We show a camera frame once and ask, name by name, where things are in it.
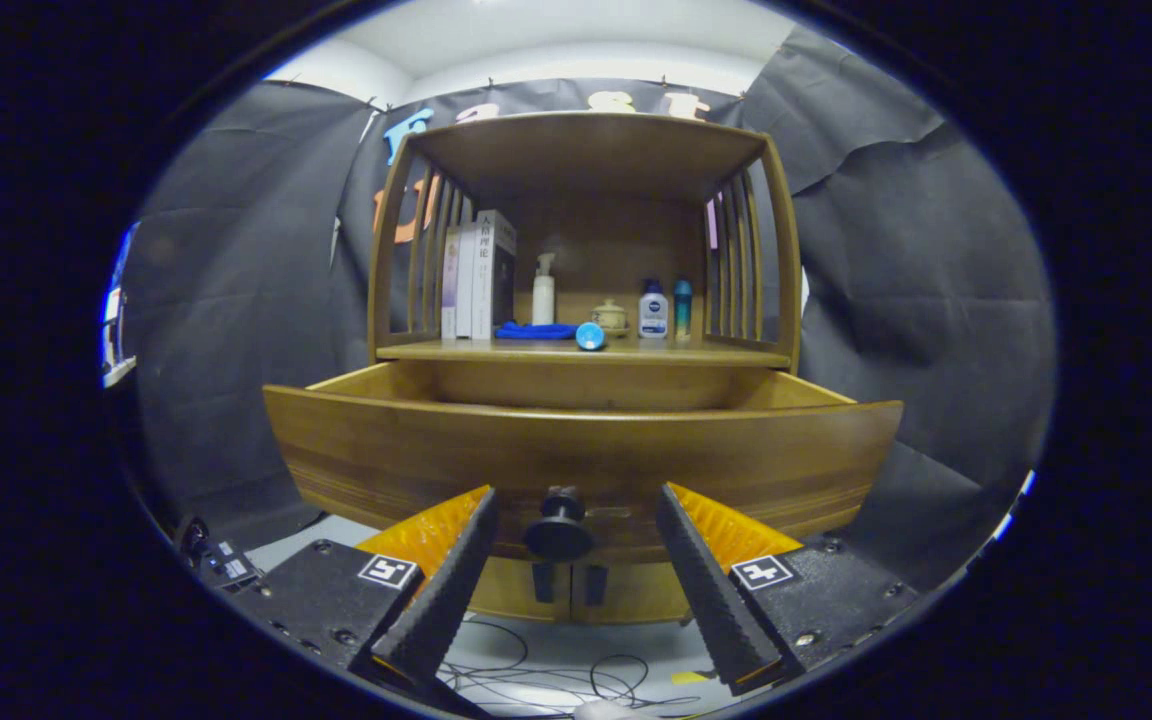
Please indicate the wooden cabinet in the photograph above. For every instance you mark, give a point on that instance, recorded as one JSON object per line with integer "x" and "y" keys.
{"x": 606, "y": 240}

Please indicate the white pump bottle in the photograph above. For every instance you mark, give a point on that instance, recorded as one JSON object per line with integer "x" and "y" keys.
{"x": 543, "y": 300}

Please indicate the beige lidded teacup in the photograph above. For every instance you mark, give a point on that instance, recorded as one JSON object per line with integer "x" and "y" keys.
{"x": 612, "y": 318}

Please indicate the wooden drawer with black knob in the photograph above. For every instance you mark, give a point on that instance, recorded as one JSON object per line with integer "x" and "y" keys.
{"x": 636, "y": 450}

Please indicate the thick white book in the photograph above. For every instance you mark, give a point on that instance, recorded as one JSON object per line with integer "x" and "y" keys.
{"x": 483, "y": 280}

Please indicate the white blurry object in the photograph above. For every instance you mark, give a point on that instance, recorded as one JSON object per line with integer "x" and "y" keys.
{"x": 114, "y": 320}

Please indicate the thin purple book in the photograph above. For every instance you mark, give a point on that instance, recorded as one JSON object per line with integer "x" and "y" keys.
{"x": 449, "y": 290}

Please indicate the blue folded cloth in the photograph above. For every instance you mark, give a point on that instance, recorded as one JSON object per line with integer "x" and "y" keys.
{"x": 534, "y": 331}

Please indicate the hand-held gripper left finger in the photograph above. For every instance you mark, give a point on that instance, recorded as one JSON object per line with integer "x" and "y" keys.
{"x": 446, "y": 590}

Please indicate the white lotion bottle blue cap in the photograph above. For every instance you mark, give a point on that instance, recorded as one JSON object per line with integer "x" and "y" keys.
{"x": 653, "y": 315}

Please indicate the teal slim bottle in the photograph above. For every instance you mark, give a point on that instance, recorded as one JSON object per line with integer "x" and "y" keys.
{"x": 683, "y": 310}

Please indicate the wooden countertop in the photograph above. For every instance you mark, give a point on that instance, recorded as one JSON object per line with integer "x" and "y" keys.
{"x": 696, "y": 351}

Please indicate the thin white book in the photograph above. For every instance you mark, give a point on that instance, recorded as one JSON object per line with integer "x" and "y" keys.
{"x": 465, "y": 290}

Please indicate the small black device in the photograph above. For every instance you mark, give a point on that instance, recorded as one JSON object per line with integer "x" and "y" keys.
{"x": 221, "y": 560}

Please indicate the small yellow floor object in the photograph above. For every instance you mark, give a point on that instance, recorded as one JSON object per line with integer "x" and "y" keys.
{"x": 689, "y": 677}

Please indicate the blue white cosmetic tube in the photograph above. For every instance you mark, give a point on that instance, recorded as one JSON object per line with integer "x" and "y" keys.
{"x": 590, "y": 337}

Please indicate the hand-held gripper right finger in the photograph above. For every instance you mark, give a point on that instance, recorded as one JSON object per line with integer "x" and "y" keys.
{"x": 711, "y": 590}

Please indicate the wooden cabinet door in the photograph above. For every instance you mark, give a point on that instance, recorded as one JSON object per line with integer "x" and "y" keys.
{"x": 636, "y": 595}
{"x": 506, "y": 595}

